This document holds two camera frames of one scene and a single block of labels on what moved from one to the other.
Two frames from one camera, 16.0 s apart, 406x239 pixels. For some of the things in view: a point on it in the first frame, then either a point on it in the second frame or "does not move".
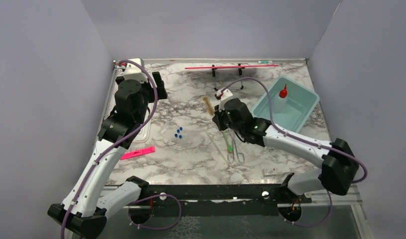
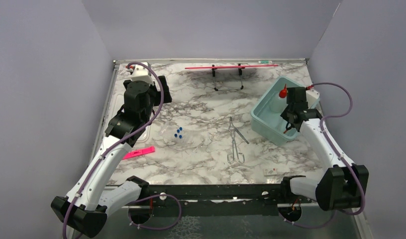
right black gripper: [217, 117] to [284, 114]
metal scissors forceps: [240, 155] does not move
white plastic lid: [144, 135] does not move
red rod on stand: [232, 66] does not move
